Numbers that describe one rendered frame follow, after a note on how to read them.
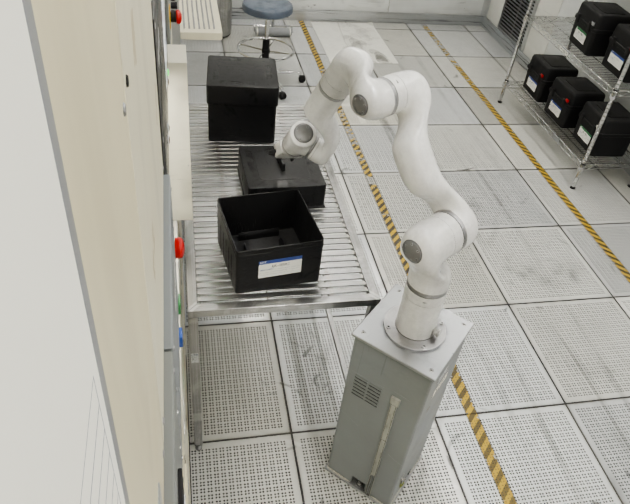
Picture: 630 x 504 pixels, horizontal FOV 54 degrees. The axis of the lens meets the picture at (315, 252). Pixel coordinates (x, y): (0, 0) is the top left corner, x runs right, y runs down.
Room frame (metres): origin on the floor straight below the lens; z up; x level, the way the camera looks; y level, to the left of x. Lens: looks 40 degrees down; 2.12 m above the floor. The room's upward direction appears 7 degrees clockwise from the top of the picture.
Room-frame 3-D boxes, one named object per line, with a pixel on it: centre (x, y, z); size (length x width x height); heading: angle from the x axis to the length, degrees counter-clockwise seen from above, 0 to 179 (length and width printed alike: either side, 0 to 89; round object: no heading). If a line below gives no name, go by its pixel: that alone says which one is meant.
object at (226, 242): (1.53, 0.15, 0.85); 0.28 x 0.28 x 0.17; 24
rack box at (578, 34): (4.09, -1.64, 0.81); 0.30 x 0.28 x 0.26; 11
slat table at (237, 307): (1.96, 0.23, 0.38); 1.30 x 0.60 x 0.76; 15
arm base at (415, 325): (1.30, -0.33, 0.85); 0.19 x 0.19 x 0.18
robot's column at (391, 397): (1.30, -0.33, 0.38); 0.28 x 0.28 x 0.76; 60
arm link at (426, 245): (1.28, -0.31, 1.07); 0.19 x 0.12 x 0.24; 135
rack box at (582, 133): (3.72, -1.76, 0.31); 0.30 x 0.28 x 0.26; 13
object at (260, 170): (1.95, 0.17, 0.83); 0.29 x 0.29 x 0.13; 17
